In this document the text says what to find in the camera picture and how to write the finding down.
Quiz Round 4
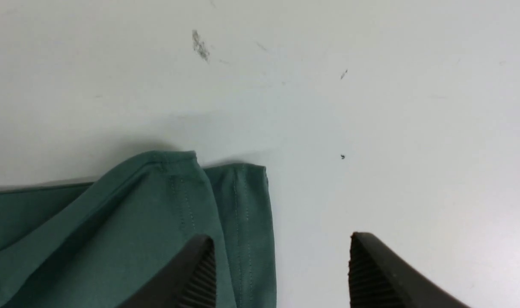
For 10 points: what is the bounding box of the green long-sleeved shirt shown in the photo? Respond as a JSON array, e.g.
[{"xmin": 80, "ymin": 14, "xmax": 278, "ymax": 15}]
[{"xmin": 0, "ymin": 151, "xmax": 276, "ymax": 308}]

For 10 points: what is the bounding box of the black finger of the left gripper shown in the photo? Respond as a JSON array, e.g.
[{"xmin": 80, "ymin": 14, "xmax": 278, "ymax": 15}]
[
  {"xmin": 348, "ymin": 232, "xmax": 467, "ymax": 308},
  {"xmin": 119, "ymin": 234, "xmax": 217, "ymax": 308}
]

